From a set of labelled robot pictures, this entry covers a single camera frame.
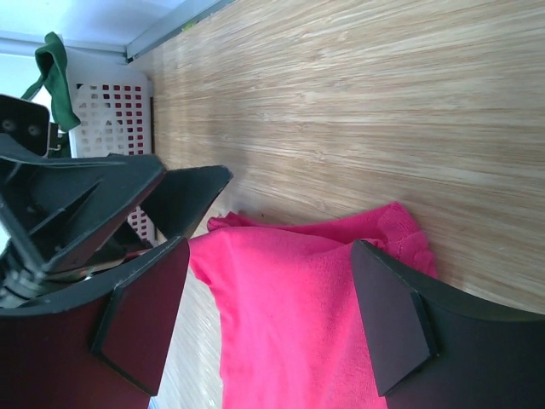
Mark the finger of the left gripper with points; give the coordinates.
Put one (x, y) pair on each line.
(180, 201)

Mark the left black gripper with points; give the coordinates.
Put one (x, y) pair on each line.
(59, 211)

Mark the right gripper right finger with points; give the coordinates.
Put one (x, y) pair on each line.
(434, 346)

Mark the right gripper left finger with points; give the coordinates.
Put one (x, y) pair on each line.
(101, 343)

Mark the pink t shirt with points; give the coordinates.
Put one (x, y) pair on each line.
(291, 330)

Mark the white plastic basket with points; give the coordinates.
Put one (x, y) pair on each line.
(114, 107)

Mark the white green t shirt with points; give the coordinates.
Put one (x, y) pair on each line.
(51, 60)

